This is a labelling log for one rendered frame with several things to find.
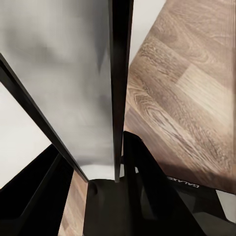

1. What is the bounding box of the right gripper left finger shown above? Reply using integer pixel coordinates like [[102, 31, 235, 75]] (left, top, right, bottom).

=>
[[0, 143, 74, 236]]

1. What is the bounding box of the hardback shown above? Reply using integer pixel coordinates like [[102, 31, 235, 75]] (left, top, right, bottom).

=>
[[0, 0, 134, 183]]

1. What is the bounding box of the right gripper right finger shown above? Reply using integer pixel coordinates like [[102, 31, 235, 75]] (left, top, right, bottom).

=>
[[122, 131, 206, 236]]

